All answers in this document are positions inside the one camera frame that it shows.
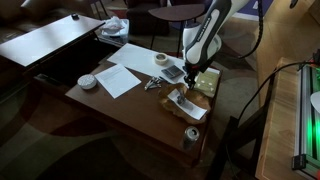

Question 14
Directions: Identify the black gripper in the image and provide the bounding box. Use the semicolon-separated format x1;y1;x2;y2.
183;64;205;89

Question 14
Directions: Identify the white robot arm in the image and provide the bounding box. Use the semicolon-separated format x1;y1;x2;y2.
183;0;249;89

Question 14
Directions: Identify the small black object on tabletop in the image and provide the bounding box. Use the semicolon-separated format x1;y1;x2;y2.
71;13;79;20

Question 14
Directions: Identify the grey pocket calculator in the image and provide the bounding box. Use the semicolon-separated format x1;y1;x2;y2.
161;65;183;79

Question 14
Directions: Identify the wooden bowl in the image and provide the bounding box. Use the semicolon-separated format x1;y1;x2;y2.
158;83;211;125

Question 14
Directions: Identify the small metal clip in bowl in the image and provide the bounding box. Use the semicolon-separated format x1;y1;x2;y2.
177;95;186;105

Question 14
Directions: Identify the beige masking tape roll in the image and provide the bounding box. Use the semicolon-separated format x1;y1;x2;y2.
154;53;168;65

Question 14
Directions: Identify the white paper strip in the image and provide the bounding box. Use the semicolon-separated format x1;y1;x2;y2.
167;89;207;120

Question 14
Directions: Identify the large white board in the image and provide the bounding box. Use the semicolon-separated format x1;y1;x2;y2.
108;43;186;84

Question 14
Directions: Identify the dark round side table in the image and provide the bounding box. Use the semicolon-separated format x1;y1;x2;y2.
148;3;209;58

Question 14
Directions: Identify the silver beverage can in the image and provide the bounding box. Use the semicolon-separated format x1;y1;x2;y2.
182;126;200;150

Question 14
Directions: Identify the white paper sheet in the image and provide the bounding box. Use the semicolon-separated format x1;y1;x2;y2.
95;64;141;99

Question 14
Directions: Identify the clear plastic storage bin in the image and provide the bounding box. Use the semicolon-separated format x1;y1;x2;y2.
98;16;129;46

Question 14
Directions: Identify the round white container lid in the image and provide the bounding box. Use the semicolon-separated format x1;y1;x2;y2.
77;74;97;90

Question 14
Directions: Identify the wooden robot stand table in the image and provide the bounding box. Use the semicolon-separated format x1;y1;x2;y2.
255;58;308;180

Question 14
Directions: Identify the raised dark table top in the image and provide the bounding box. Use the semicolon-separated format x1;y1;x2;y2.
0;15;104;67

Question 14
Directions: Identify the brown leather sofa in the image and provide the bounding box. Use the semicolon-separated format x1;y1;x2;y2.
0;0;94;43

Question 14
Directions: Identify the black cable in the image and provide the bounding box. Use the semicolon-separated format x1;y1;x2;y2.
236;0;320;124

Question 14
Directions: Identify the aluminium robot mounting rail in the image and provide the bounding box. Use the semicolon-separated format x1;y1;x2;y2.
292;65;320;180

